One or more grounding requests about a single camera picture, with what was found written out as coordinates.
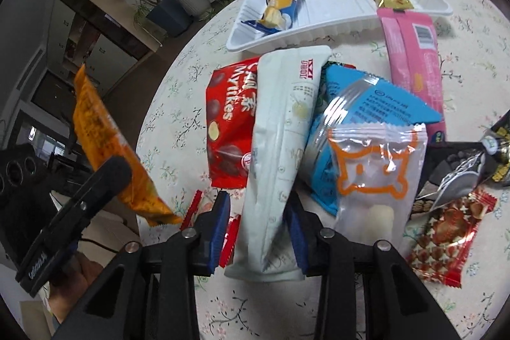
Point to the small red floral candy packet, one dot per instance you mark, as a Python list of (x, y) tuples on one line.
[(199, 205)]

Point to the clear orange-cat candy packet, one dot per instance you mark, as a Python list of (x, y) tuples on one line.
[(377, 172)]

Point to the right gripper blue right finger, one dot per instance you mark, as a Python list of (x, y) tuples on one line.
[(303, 227)]

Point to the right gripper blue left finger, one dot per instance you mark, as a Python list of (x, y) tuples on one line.
[(211, 227)]

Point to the orange snack bar packet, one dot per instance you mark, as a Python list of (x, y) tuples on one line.
[(101, 139)]

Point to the red Mylikes chocolate packet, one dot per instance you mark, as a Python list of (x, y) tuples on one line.
[(231, 101)]

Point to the pale green long snack packet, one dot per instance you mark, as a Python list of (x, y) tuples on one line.
[(288, 85)]

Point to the black popcorn snack packet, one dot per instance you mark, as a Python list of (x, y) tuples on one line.
[(454, 169)]

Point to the pink snack bar packet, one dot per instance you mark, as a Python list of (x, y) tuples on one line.
[(411, 43)]

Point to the white cabinet shelving unit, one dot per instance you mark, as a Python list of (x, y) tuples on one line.
[(82, 34)]

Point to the red star-pattern candy packet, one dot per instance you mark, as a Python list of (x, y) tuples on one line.
[(442, 251)]

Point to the floral white tablecloth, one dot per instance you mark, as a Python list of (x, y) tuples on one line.
[(474, 55)]

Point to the person's left hand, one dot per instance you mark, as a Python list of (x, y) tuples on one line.
[(81, 275)]

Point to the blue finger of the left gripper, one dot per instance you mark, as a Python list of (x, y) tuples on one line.
[(50, 255)]

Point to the light blue snack packet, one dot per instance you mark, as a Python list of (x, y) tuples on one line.
[(348, 95)]

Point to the blue Tipo cake packet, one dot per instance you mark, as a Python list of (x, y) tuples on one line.
[(278, 16)]

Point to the white plastic tray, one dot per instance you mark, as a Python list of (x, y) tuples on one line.
[(315, 19)]

